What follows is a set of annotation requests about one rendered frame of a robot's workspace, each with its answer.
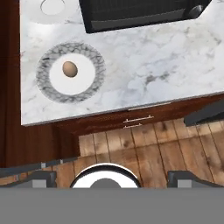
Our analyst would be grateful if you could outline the white and black round object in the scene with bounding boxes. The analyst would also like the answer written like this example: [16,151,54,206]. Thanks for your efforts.
[69,162,143,189]

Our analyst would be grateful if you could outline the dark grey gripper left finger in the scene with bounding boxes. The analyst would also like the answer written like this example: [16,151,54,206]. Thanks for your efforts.
[0,170,58,189]

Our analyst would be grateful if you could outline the long silver drawer handle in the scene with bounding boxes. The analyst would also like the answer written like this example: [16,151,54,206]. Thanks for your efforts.
[122,115,155,123]

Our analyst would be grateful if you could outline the thin grey bar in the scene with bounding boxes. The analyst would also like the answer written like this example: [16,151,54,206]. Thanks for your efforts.
[0,157,79,178]

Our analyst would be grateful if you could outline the plain white plate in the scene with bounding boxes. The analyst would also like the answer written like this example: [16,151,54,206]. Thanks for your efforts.
[22,0,81,26]

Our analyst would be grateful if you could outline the brown egg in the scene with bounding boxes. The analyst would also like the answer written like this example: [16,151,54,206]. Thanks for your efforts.
[62,60,79,79]

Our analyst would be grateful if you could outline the white plate with marbled rim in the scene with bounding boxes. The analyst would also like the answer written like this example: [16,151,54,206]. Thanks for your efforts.
[35,41,107,105]

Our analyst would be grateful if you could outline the dark grey slanted bar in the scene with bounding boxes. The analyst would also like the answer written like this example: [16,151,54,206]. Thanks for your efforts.
[183,99,224,128]

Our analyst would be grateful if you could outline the dark wood counter cabinet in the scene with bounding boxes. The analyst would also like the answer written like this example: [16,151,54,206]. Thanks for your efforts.
[0,0,224,170]

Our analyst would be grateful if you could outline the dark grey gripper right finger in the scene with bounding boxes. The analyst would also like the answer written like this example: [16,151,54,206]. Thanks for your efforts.
[167,170,224,189]

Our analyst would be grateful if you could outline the black microwave oven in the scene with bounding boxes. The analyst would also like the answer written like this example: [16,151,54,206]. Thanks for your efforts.
[78,0,214,35]

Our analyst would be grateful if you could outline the short silver drawer handle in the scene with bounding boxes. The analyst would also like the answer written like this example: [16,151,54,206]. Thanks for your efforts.
[122,122,144,130]

